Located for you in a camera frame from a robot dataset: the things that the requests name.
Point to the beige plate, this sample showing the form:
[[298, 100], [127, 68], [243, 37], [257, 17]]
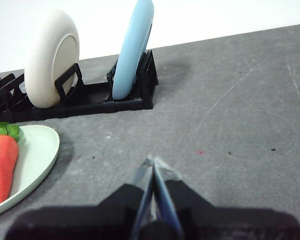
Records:
[[42, 57]]

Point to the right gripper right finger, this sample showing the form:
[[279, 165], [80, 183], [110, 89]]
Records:
[[227, 225]]

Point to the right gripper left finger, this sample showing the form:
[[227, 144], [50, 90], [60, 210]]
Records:
[[90, 222]]

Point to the black plate rack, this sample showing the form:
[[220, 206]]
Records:
[[90, 107]]

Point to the green plate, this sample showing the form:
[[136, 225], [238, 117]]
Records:
[[37, 155]]

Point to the blue plate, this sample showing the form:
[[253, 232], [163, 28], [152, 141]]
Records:
[[132, 50]]

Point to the orange carrot with green leaves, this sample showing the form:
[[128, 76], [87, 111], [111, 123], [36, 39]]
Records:
[[2, 165]]

